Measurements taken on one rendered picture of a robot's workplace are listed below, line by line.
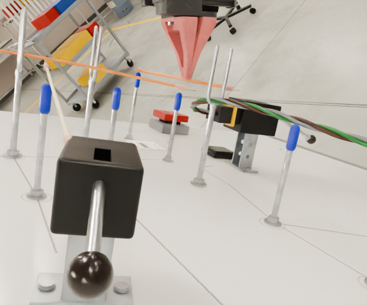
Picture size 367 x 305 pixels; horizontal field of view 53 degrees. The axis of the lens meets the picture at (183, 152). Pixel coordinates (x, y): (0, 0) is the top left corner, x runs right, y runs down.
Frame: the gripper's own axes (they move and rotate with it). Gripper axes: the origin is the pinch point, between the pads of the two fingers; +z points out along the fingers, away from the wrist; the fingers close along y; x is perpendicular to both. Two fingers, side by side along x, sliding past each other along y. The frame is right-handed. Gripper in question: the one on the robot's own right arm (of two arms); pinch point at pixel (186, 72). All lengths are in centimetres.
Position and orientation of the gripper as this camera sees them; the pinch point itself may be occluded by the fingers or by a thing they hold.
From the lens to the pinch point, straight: 47.9
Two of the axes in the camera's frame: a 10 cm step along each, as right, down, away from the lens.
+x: -4.2, -2.6, 8.7
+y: 9.1, -1.0, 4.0
